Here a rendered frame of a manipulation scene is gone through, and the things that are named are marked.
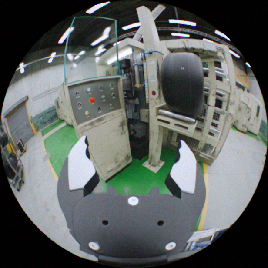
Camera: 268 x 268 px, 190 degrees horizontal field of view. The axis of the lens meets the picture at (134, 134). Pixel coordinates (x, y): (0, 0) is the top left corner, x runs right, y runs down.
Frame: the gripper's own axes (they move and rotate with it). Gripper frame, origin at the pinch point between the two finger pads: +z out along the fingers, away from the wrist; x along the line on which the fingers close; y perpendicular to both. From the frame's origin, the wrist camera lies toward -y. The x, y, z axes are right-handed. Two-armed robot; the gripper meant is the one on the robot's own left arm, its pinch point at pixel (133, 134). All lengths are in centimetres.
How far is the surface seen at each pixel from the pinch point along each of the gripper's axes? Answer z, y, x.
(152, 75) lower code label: 75, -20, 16
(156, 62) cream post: 71, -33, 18
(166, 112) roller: 57, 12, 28
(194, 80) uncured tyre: 31.8, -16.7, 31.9
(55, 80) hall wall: 591, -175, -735
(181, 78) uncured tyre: 36.9, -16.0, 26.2
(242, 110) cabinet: 140, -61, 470
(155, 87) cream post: 73, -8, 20
